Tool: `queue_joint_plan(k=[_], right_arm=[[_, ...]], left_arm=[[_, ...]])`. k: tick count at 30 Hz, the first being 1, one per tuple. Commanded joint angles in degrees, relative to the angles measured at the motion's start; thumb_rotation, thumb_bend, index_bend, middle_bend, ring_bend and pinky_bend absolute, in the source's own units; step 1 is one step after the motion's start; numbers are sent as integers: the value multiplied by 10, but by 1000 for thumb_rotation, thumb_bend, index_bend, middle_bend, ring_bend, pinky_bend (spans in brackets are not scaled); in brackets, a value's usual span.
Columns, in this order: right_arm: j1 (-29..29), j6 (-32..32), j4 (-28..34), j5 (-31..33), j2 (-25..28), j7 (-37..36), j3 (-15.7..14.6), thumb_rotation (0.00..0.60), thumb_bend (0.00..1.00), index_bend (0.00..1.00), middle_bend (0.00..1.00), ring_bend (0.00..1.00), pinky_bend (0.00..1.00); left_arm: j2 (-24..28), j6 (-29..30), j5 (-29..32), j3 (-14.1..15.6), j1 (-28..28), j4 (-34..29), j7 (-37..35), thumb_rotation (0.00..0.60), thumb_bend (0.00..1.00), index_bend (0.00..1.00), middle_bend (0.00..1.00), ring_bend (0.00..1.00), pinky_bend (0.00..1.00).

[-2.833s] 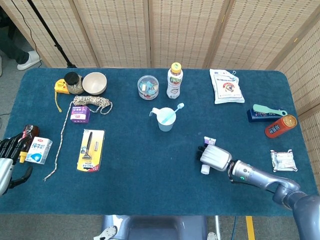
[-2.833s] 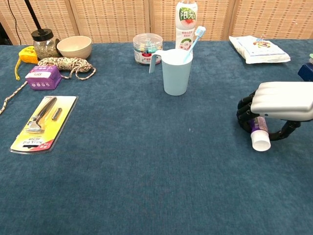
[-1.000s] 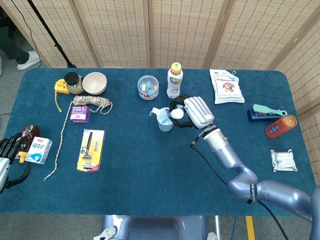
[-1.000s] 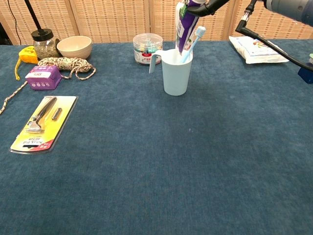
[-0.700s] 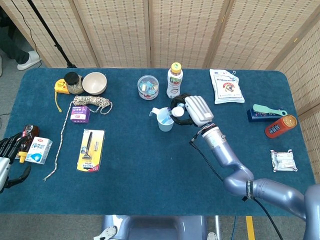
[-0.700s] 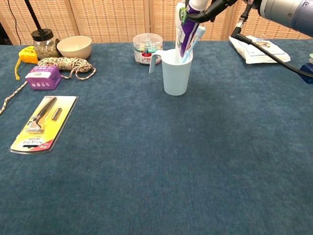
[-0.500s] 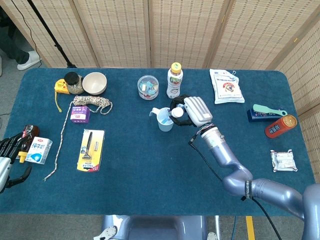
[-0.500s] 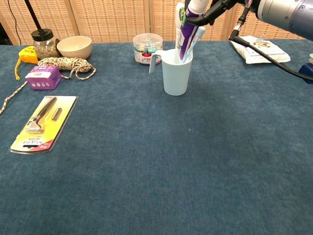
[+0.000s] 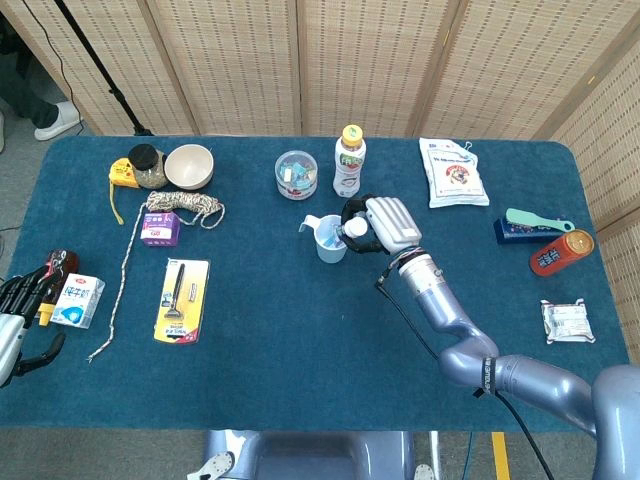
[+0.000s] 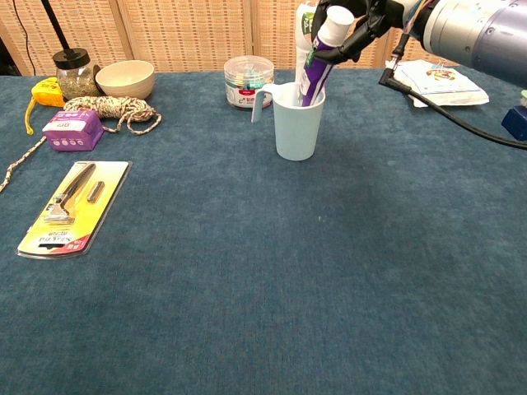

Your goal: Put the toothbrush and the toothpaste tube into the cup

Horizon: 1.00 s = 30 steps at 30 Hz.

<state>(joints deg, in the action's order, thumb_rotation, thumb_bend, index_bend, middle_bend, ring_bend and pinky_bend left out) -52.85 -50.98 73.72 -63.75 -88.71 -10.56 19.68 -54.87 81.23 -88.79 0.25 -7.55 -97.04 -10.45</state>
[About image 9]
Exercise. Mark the dark blue table cloth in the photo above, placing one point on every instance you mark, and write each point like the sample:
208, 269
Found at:
300, 390

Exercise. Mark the silver clip on bag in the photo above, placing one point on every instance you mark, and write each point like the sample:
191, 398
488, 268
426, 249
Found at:
468, 147

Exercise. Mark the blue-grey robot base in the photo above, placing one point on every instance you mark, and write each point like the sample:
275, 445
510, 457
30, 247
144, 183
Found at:
310, 455

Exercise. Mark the brown sauce bottle yellow cap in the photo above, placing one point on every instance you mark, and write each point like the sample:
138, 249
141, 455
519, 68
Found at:
62, 265

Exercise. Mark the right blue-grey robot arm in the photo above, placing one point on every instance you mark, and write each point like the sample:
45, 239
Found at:
450, 320

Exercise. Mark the glass jar black lid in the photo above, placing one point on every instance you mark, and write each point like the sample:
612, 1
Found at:
145, 156

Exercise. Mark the black tripod stand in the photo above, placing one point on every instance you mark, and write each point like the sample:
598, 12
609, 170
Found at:
107, 85

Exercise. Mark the yellow razor blister pack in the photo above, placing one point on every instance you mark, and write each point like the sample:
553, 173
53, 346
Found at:
172, 330

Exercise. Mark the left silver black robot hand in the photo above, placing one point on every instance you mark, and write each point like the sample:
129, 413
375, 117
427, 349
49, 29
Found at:
12, 345

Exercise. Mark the yellow tape measure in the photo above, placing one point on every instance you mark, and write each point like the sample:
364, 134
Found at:
121, 172

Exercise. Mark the dark blue box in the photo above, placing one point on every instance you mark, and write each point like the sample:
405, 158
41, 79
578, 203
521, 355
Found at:
520, 234

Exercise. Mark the white drink bottle yellow cap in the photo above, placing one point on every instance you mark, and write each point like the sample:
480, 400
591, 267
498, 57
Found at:
349, 165

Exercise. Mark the clear tub of clips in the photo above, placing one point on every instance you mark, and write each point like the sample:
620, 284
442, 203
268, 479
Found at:
296, 175

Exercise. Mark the white snack bag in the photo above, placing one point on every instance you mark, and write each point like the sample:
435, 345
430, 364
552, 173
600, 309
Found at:
455, 175

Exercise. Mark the red orange drink can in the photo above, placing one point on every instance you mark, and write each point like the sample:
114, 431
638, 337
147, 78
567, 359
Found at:
557, 255

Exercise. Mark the purple tissue pack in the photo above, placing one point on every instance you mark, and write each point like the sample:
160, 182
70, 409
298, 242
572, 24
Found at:
160, 230

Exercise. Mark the mint green brush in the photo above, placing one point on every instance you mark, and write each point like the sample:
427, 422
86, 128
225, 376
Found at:
525, 218

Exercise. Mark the white wrapped snack packet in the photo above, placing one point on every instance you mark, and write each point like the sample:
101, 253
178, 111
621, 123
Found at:
567, 320

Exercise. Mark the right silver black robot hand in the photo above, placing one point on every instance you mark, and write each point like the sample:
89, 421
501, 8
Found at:
392, 222

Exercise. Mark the purple white toothpaste tube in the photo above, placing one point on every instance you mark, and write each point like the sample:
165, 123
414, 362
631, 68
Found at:
357, 228

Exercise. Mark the beige bowl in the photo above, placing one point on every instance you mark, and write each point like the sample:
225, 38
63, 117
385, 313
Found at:
187, 167

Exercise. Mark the white blue milk carton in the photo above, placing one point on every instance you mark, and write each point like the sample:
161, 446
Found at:
77, 300

